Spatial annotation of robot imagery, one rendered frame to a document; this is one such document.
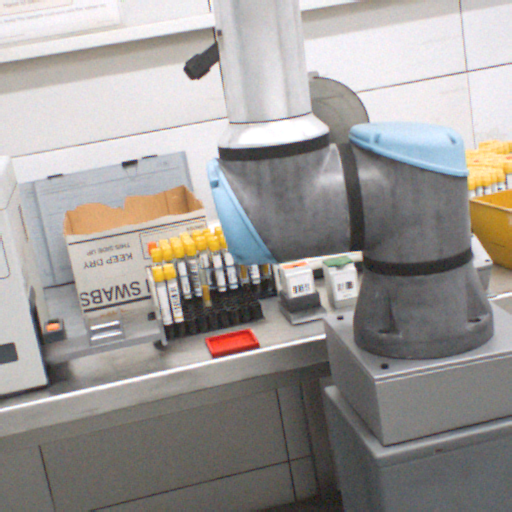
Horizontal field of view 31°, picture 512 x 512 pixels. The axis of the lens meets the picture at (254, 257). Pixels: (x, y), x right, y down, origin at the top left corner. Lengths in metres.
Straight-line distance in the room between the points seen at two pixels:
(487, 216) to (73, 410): 0.71
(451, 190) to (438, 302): 0.11
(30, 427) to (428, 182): 0.65
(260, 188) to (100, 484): 1.27
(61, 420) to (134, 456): 0.79
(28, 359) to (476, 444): 0.62
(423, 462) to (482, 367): 0.11
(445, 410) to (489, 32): 1.22
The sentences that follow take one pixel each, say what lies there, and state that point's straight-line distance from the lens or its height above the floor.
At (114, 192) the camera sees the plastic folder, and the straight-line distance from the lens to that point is 1.86.
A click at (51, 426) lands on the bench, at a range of 1.31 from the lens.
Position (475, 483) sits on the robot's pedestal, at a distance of 1.00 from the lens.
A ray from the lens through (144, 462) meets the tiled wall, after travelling 2.06.
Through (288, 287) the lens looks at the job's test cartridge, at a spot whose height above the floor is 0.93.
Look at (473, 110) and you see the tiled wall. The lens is 2.05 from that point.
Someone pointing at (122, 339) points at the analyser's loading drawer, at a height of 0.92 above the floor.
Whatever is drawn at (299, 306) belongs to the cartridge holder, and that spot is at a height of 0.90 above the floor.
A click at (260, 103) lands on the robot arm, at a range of 0.91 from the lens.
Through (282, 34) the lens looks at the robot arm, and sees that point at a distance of 0.91.
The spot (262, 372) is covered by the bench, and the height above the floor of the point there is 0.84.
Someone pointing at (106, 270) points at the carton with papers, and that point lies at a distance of 1.56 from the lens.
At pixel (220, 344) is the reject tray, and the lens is 1.32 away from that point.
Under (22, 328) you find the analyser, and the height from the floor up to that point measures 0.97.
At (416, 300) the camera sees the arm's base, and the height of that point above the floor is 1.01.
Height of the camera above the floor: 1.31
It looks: 14 degrees down
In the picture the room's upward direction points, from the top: 10 degrees counter-clockwise
